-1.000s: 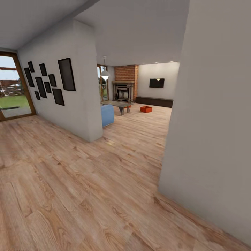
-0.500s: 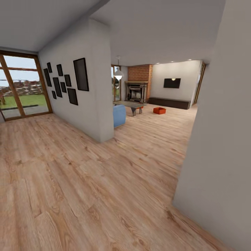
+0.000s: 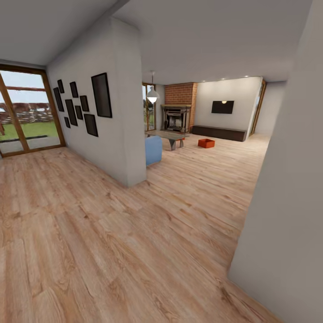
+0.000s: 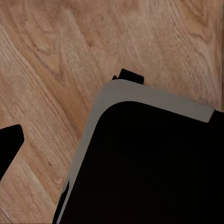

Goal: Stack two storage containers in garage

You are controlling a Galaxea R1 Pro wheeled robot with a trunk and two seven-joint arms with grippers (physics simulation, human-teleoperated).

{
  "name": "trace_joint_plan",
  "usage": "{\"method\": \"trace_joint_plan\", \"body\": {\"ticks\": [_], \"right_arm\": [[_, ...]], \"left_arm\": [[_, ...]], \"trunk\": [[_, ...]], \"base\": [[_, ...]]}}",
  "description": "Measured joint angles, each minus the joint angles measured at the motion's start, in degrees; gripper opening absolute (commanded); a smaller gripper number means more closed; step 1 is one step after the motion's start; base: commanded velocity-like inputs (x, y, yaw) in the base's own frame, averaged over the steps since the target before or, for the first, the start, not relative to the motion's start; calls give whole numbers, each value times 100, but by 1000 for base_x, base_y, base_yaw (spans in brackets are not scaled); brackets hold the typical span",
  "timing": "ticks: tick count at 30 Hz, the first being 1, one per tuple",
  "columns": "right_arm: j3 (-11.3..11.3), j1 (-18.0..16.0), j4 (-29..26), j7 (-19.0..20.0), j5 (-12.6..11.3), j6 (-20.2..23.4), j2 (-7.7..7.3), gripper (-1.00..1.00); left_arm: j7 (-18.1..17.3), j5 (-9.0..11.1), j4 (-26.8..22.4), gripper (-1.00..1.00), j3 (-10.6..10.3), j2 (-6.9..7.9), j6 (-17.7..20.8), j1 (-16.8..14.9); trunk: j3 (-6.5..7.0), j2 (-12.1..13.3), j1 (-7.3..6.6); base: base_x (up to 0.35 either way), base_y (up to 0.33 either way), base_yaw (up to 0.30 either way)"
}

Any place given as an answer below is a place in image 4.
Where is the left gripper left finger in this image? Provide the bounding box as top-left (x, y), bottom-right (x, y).
top-left (0, 124), bottom-right (24, 180)

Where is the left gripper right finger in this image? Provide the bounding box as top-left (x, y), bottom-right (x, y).
top-left (209, 124), bottom-right (224, 162)

